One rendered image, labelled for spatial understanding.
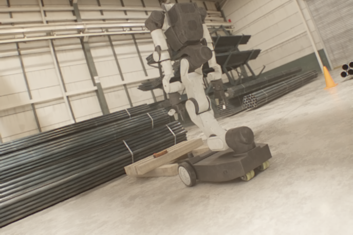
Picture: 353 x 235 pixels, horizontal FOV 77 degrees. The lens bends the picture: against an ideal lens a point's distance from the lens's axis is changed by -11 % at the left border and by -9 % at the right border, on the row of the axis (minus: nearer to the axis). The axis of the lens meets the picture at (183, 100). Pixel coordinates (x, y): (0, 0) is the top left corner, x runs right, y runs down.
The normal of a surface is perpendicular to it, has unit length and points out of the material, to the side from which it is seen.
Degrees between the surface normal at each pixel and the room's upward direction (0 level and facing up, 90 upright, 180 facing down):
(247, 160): 90
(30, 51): 90
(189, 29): 105
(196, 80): 100
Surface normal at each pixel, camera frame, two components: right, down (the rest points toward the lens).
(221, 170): -0.60, 0.17
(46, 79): 0.62, -0.26
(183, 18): 0.55, 0.03
